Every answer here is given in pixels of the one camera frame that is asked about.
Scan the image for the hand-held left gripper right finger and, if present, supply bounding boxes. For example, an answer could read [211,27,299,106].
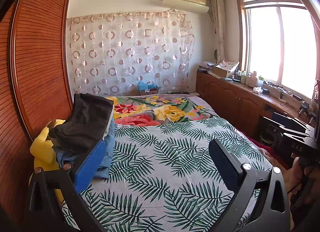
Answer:
[208,138,292,232]

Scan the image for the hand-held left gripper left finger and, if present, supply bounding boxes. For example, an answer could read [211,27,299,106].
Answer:
[24,140,108,232]

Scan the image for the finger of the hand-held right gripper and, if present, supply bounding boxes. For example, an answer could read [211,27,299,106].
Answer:
[271,111,309,133]
[262,117,312,140]

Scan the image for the black pants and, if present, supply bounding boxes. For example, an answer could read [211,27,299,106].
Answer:
[49,93,114,153]

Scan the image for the olive green pants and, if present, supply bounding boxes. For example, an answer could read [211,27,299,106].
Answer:
[105,113,113,139]

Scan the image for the person's right hand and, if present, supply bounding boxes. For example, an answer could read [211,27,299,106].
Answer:
[285,156,320,198]

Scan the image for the blue jeans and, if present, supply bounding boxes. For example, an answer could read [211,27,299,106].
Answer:
[54,119,116,180]

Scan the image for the red cloth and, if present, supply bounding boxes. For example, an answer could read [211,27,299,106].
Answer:
[246,137,272,153]

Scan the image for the yellow plush toy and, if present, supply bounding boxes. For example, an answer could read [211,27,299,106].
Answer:
[29,119,66,206]

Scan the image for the long wooden cabinet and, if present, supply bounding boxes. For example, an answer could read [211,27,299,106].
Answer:
[196,70,316,143]

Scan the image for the bed with leaf-print sheet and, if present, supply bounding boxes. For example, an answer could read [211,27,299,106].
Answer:
[60,116,273,232]

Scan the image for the wooden-framed window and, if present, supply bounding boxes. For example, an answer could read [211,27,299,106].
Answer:
[236,0,320,103]

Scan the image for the open cardboard box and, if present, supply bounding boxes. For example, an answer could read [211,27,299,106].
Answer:
[212,65,236,79]

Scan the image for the white patterned paper bag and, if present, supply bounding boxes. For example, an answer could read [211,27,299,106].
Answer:
[217,59,240,72]

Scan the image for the floral pillow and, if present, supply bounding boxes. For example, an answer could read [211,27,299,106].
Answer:
[106,95,218,126]

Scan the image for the stack of papers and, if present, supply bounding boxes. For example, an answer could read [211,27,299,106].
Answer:
[199,62,216,72]

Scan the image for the blue plastic bag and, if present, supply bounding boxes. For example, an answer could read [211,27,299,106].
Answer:
[137,80,157,91]

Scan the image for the tied pale window curtain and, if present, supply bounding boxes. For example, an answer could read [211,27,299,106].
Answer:
[210,0,227,64]

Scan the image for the sheer circle-patterned curtain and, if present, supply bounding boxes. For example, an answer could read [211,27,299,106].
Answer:
[67,11,196,95]

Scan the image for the wall air conditioner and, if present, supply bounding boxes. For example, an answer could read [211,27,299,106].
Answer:
[162,0,209,13]

